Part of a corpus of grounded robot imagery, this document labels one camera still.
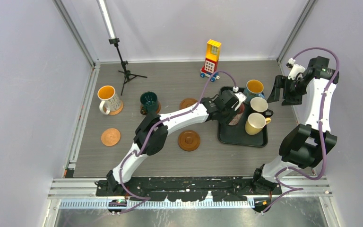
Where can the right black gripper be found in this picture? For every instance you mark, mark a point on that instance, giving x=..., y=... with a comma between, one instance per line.
x=282, y=81

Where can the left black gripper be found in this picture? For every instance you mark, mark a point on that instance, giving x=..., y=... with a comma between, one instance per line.
x=226, y=121

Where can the pink mug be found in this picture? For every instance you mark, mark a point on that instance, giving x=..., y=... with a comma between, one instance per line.
x=238, y=116

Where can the dark green mug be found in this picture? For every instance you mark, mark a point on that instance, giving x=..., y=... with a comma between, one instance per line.
x=149, y=97

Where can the white patterned mug orange inside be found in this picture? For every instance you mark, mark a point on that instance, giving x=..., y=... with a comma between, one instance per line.
x=109, y=99

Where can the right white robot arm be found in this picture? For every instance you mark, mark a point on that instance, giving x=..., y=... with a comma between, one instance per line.
x=308, y=143

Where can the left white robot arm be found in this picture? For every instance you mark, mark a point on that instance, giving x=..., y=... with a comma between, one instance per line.
x=151, y=134

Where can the wooden ringed coaster back right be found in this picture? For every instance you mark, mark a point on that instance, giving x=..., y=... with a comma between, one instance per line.
x=187, y=103

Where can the wooden ringed coaster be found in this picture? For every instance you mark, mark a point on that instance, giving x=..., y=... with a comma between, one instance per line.
x=187, y=103
x=189, y=140
x=158, y=110

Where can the wooden ringed coaster front right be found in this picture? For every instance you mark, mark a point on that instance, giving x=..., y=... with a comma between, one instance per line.
x=189, y=140

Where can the wooden ringed coaster back middle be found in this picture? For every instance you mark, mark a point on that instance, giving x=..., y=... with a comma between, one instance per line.
x=158, y=110

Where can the cork coaster back left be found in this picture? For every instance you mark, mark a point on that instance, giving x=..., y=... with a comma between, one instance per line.
x=118, y=110

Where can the cork coaster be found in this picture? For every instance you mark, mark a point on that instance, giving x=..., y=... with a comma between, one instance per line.
x=118, y=110
x=110, y=137

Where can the cork coaster front left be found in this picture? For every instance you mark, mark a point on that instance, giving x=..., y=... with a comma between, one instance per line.
x=110, y=137

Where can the blue mug yellow inside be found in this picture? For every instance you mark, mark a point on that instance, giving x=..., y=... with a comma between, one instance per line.
x=253, y=88

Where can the black serving tray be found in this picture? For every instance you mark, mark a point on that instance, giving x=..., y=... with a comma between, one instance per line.
x=236, y=134

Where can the toy brick tower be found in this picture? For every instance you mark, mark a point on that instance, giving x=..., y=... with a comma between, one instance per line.
x=211, y=60

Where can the black tripod with light pole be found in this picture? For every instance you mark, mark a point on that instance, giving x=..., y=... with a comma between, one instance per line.
x=114, y=40

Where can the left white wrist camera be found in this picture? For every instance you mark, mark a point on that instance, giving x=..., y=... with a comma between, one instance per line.
x=240, y=96

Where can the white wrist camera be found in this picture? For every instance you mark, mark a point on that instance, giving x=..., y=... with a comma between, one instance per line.
x=240, y=96
x=295, y=69

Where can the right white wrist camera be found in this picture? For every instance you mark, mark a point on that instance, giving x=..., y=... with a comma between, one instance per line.
x=295, y=69

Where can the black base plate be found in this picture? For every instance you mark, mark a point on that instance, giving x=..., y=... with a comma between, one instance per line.
x=224, y=188

